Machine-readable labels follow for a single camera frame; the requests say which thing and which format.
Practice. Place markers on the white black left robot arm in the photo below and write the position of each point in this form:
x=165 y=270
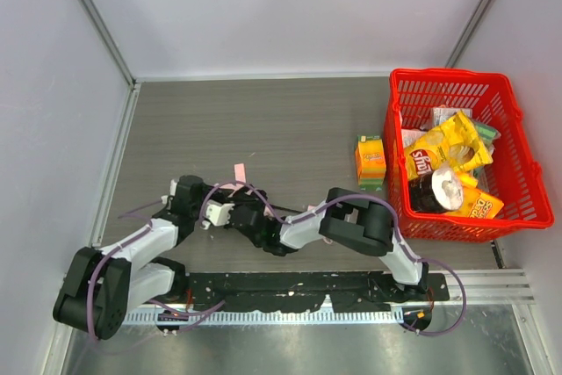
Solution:
x=103 y=285

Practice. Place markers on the orange snack bag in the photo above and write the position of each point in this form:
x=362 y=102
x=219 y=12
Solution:
x=478 y=204

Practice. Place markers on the white slotted cable duct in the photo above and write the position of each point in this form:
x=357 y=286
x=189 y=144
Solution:
x=151 y=315

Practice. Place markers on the orange green carton box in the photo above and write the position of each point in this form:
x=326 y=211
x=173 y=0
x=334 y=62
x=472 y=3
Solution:
x=370 y=162

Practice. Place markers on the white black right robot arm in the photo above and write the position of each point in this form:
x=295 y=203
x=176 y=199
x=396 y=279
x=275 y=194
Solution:
x=360 y=222

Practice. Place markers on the red plastic basket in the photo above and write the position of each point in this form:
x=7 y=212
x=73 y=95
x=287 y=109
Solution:
x=514 y=177

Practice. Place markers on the yellow chips bag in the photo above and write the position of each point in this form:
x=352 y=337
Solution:
x=454 y=143

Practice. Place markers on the green snack packet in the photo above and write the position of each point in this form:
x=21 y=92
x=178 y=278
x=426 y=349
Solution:
x=487 y=134

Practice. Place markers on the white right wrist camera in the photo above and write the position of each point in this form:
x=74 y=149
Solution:
x=216 y=214

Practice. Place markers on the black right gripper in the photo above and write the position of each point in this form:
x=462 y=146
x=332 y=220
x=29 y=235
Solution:
x=255 y=195

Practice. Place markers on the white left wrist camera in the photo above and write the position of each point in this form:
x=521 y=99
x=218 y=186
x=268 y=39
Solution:
x=171 y=193

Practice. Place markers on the white wrapped packet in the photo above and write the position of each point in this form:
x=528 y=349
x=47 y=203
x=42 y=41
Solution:
x=440 y=114

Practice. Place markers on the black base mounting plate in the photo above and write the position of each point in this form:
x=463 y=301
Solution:
x=298 y=292

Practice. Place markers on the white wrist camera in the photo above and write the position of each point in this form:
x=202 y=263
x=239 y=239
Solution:
x=216 y=214
x=171 y=193

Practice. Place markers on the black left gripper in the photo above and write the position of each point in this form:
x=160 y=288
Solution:
x=184 y=208

